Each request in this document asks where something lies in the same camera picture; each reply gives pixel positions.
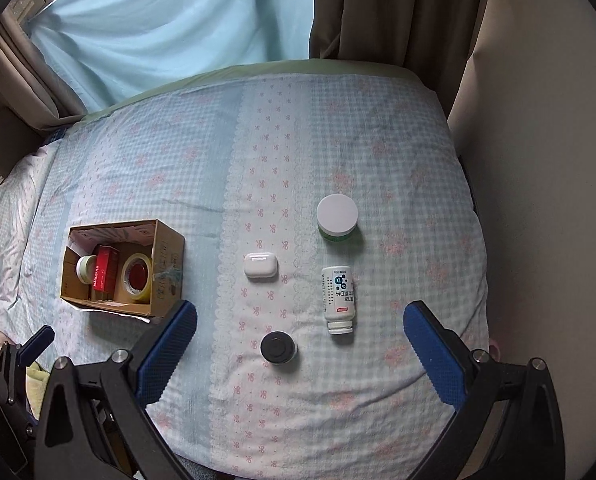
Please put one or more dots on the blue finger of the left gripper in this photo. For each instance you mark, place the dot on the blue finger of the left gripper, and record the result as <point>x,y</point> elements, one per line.
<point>35,346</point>

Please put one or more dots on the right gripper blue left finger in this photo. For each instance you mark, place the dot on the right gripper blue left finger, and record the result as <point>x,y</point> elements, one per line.
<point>94,423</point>

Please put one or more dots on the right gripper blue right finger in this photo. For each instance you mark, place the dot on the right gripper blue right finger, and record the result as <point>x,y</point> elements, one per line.
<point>528,440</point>

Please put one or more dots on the black lid white jar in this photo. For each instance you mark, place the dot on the black lid white jar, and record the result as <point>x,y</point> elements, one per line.
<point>278,348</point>

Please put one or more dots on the white vitamin bottle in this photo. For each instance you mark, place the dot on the white vitamin bottle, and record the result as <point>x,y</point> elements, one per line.
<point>339,298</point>

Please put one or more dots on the white earbuds case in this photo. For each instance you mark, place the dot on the white earbuds case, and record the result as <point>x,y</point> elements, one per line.
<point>260,265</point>

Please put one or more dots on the green jar white lid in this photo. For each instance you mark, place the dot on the green jar white lid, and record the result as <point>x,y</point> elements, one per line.
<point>337,216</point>

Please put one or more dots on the pale green lid jar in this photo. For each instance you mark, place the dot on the pale green lid jar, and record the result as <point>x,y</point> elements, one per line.
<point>85,269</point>

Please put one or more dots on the red small box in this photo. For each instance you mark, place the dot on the red small box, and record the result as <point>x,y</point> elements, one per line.
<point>105,269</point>

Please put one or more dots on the yellow tape roll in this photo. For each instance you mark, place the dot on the yellow tape roll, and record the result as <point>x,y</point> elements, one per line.
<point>136,278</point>

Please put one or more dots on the brown cardboard box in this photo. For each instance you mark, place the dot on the brown cardboard box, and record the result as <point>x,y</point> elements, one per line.
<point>153,238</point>

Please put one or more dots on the beige left curtain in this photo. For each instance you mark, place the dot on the beige left curtain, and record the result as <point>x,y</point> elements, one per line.
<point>28,86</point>

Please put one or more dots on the light blue curtain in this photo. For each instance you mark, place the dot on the light blue curtain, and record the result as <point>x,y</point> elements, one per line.
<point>110,50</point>

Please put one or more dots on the brown right curtain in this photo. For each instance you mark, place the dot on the brown right curtain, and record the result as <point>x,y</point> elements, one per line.
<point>434,39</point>

